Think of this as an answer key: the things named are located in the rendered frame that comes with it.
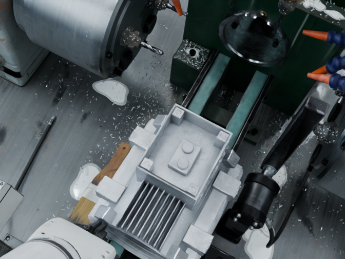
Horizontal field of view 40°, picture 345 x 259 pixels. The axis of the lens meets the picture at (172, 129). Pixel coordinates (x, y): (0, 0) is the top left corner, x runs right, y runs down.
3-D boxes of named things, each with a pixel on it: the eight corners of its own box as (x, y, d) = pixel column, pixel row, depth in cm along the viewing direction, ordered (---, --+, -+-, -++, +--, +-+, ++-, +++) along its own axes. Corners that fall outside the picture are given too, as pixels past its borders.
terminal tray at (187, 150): (170, 121, 80) (173, 102, 74) (227, 151, 79) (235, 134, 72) (133, 180, 76) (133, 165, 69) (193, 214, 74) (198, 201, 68)
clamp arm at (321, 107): (265, 156, 87) (311, 90, 64) (280, 164, 87) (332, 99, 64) (257, 172, 86) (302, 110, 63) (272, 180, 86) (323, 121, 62)
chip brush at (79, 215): (117, 139, 108) (117, 138, 107) (137, 149, 107) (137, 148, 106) (68, 219, 100) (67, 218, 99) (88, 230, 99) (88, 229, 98)
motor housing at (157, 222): (147, 143, 95) (149, 99, 77) (232, 190, 92) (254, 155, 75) (92, 231, 87) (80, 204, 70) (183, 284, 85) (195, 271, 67)
